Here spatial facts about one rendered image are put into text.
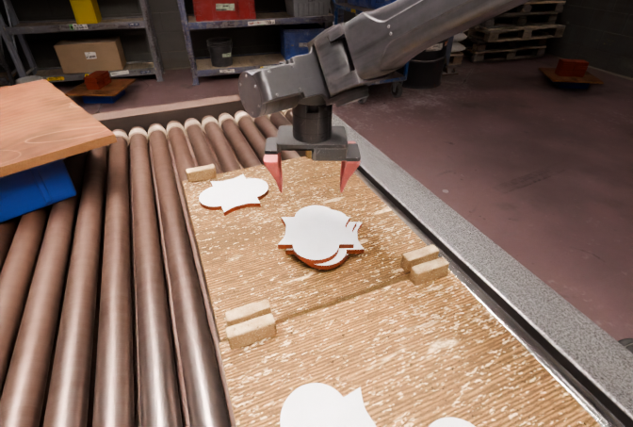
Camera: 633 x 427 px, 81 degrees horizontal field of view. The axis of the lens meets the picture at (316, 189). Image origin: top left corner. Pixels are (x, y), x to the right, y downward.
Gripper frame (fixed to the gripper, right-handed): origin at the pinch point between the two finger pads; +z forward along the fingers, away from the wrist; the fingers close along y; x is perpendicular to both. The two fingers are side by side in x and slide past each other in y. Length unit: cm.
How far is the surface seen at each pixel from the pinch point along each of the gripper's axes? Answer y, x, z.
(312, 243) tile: 0.1, -7.2, 5.9
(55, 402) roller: -29.3, -28.1, 10.8
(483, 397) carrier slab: 18.5, -29.6, 8.3
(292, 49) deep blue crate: -16, 421, 78
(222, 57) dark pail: -97, 398, 83
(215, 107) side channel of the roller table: -28, 58, 10
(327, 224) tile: 2.6, -2.6, 5.9
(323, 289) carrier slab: 1.6, -13.9, 8.7
